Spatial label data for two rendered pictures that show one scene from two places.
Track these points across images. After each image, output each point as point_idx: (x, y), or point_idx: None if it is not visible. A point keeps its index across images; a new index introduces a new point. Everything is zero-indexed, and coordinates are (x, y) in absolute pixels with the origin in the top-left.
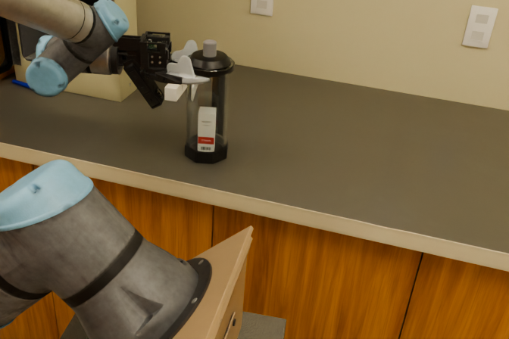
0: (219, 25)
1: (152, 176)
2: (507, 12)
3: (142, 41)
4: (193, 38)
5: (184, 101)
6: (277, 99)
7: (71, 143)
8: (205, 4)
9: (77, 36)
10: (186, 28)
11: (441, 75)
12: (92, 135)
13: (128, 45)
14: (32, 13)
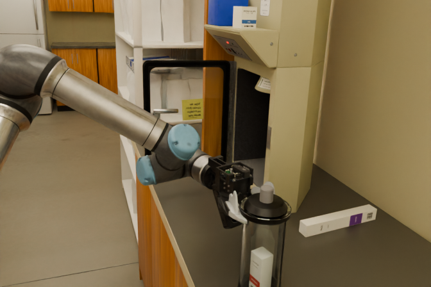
0: (410, 187)
1: (193, 285)
2: None
3: (217, 168)
4: (387, 191)
5: (312, 240)
6: (409, 286)
7: (190, 229)
8: (401, 163)
9: (145, 145)
10: (383, 180)
11: None
12: (210, 231)
13: (215, 167)
14: (102, 120)
